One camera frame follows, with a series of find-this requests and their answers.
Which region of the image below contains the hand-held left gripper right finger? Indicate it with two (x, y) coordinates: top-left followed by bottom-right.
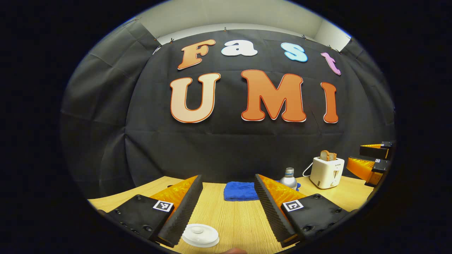
(254, 174), (357, 248)

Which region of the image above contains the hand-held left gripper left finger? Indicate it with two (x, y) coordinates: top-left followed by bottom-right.
(106, 175), (204, 248)

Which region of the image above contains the silver water bottle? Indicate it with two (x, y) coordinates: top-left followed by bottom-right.
(279, 168), (298, 191)

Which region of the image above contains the white teacup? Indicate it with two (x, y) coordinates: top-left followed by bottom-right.
(182, 223), (220, 248)

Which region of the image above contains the folded blue towel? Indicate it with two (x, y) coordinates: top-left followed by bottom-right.
(224, 181), (302, 202)

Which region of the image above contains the white toaster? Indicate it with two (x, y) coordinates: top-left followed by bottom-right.
(310, 156), (345, 190)

